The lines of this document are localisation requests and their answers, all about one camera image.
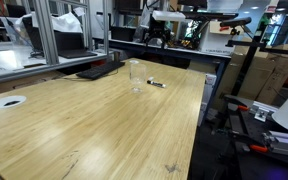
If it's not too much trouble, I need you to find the black laptop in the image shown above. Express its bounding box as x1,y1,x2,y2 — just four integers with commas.
22,16,98,60

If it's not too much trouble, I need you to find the aluminium corner bracket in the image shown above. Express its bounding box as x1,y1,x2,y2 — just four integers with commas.
249,101,280,123

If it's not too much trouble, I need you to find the black computer keyboard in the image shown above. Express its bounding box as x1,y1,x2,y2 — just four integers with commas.
75,60,126,81

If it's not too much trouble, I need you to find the black camera stand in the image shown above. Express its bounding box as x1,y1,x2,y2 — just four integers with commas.
225,30,288,98

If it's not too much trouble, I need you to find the white box with print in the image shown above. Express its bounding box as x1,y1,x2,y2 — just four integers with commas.
198,21,239,56

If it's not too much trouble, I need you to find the black Expo marker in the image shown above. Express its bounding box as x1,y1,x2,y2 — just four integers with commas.
146,79,167,89

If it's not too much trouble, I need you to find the white box under table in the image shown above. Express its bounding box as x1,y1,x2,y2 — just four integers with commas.
197,73,218,128

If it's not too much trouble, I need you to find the thick aluminium frame post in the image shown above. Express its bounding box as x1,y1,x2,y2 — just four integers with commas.
33,0,60,66

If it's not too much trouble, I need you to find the black bar camera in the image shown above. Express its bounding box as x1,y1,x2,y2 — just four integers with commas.
219,17,253,29

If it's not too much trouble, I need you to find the tall cardboard box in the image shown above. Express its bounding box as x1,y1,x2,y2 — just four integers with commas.
256,44,288,106

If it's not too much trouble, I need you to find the orange clamp handle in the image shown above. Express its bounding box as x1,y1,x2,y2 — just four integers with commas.
248,143,269,154
236,104,250,112

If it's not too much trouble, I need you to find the dark workbench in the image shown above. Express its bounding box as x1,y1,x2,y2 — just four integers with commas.
93,37,234,63

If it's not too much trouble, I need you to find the large cardboard box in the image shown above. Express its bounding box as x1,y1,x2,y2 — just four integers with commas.
213,52,278,112

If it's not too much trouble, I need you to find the clear stemmed glass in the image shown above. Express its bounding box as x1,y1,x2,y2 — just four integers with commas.
129,59,148,94

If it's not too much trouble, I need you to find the white plastic bag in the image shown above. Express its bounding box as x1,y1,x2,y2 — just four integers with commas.
14,12,84,34

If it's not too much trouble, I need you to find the thin aluminium frame post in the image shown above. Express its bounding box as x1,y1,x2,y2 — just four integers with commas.
83,0,95,52
101,0,110,56

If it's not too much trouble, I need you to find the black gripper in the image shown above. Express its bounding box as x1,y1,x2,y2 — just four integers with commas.
144,15,172,51

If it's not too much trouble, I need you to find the aluminium extrusion bar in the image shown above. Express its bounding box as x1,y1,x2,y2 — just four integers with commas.
263,130,288,159

